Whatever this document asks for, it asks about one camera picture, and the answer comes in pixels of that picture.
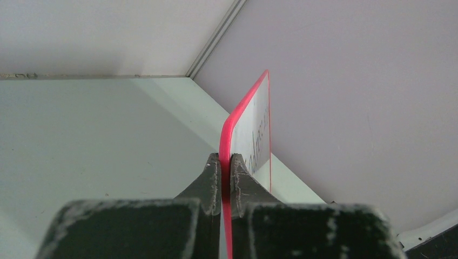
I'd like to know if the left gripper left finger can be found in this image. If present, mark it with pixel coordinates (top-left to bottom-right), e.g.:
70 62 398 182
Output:
36 153 222 258

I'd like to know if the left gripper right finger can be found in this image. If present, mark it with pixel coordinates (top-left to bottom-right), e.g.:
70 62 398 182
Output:
231 154 406 258

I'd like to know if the pink framed whiteboard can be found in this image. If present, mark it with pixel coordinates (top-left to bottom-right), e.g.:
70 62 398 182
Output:
219 70 272 258

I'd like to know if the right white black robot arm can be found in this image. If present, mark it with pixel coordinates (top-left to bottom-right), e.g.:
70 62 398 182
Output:
398 210 457 259

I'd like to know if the aluminium frame profile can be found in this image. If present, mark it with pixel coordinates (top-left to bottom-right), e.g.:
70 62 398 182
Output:
185 0 248 79

